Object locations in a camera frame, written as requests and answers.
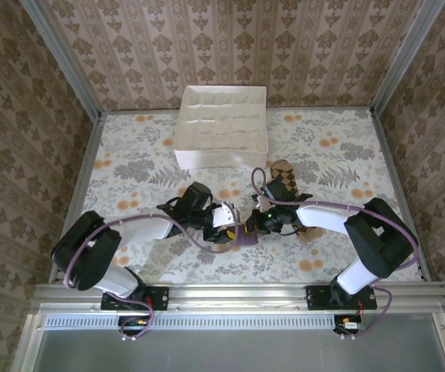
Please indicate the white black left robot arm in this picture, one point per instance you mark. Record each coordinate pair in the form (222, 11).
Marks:
(87, 252)

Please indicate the grey metal panel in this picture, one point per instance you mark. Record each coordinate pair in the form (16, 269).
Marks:
(226, 352)

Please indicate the purple sock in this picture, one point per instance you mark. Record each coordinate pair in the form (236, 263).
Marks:
(245, 239)

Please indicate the brown argyle sock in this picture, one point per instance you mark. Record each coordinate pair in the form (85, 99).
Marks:
(284, 170)

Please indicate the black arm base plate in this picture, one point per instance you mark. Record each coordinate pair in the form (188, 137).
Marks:
(160, 298)
(315, 298)

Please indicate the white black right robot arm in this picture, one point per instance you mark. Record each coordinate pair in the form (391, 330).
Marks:
(377, 240)

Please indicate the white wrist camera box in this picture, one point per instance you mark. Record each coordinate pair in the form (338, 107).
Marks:
(224, 215)
(262, 203)

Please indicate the aluminium front rail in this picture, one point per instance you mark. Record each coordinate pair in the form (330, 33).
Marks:
(226, 294)

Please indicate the white fabric organizer box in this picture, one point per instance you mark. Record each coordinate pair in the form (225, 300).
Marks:
(222, 159)

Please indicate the aluminium side rail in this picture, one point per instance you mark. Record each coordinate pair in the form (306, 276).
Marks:
(77, 193)
(401, 174)

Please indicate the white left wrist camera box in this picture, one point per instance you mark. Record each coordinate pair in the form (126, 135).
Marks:
(224, 215)

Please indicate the floral table cover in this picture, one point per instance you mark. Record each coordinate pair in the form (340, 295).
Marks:
(149, 155)

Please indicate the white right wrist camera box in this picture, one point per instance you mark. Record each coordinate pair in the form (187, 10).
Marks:
(262, 203)

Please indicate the small black connector board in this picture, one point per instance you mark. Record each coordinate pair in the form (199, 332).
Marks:
(133, 322)
(348, 325)

